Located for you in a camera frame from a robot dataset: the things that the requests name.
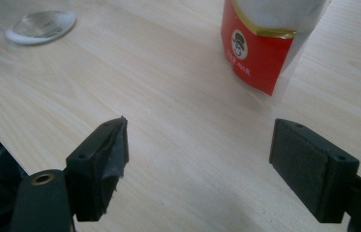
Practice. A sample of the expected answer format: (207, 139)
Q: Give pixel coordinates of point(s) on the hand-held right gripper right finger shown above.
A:
(304, 164)

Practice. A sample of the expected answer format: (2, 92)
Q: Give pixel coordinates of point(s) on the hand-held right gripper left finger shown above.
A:
(94, 167)

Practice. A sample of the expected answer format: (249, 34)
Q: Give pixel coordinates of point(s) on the clear bag with red label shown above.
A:
(258, 54)

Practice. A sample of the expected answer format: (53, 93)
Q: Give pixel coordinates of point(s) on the clear glass jar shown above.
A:
(39, 25)

